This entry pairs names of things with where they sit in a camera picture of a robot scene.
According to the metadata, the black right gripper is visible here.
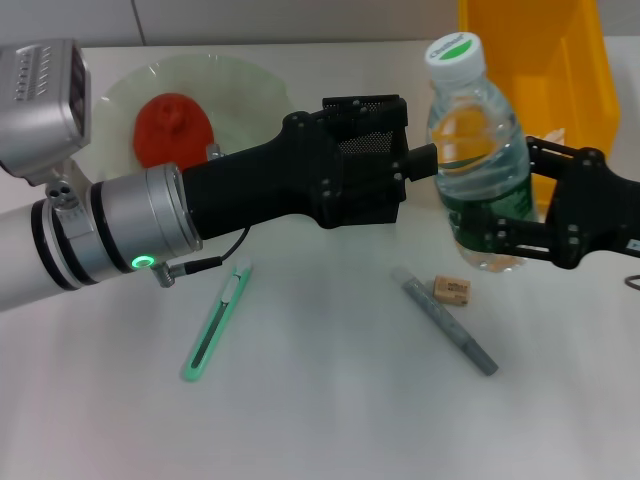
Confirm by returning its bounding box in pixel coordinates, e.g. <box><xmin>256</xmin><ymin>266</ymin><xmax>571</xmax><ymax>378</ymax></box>
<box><xmin>457</xmin><ymin>133</ymin><xmax>640</xmax><ymax>270</ymax></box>

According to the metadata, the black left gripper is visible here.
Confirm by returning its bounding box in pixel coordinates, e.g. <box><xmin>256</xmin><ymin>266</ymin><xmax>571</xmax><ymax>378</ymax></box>
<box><xmin>182</xmin><ymin>97</ymin><xmax>409</xmax><ymax>241</ymax></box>

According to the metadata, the clear water bottle green label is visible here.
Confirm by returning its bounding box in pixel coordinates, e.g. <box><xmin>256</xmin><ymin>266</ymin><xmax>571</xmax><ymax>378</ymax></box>
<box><xmin>423</xmin><ymin>30</ymin><xmax>539</xmax><ymax>274</ymax></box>

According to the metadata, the red-orange orange fruit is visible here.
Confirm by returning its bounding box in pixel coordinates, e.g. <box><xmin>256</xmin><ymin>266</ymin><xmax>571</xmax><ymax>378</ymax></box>
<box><xmin>133</xmin><ymin>92</ymin><xmax>216</xmax><ymax>174</ymax></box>

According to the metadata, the black mesh pen holder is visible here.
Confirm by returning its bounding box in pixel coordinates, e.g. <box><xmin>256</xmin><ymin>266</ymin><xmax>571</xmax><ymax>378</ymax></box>
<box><xmin>321</xmin><ymin>93</ymin><xmax>411</xmax><ymax>229</ymax></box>

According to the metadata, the green glass fruit plate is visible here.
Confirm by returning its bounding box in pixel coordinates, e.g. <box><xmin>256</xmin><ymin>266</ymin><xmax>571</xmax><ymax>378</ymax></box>
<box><xmin>79</xmin><ymin>53</ymin><xmax>296</xmax><ymax>186</ymax></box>

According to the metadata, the small tan eraser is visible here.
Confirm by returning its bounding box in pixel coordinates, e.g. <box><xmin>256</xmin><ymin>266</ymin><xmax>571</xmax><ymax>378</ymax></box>
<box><xmin>432</xmin><ymin>274</ymin><xmax>472</xmax><ymax>306</ymax></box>

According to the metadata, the grey marker pen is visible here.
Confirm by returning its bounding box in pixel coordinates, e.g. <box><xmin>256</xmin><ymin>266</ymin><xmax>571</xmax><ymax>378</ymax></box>
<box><xmin>391</xmin><ymin>267</ymin><xmax>500</xmax><ymax>377</ymax></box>

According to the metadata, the green utility knife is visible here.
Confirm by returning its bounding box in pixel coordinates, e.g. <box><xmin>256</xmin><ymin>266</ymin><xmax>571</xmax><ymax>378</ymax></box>
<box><xmin>180</xmin><ymin>256</ymin><xmax>254</xmax><ymax>384</ymax></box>

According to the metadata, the yellow plastic bin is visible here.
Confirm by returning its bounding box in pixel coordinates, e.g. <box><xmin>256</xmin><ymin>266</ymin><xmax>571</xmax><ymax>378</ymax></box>
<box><xmin>457</xmin><ymin>0</ymin><xmax>621</xmax><ymax>224</ymax></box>

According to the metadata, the left wrist cable with plugs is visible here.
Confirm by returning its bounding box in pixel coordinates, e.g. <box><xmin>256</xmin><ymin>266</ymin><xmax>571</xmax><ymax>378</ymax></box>
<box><xmin>154</xmin><ymin>143</ymin><xmax>251</xmax><ymax>290</ymax></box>

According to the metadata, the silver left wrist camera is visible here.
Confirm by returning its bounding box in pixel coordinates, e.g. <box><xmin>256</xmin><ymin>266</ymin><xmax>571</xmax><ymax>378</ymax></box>
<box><xmin>0</xmin><ymin>38</ymin><xmax>94</xmax><ymax>189</ymax></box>

